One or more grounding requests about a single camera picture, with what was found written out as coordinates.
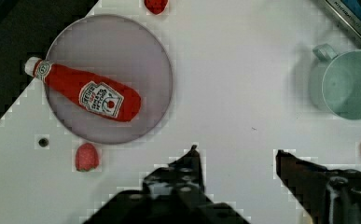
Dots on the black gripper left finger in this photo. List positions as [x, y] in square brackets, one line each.
[174, 194]

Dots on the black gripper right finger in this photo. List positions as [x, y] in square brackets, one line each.
[329, 196]

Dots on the pink plush strawberry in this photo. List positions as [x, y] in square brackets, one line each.
[87, 158]

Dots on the light green plastic cup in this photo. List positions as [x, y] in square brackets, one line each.
[335, 82]

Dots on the red plush ketchup bottle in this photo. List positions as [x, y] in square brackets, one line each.
[98, 95]

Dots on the grey round plate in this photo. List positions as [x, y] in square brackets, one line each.
[125, 51]

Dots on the red plush tomato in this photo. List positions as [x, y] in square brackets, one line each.
[156, 6]

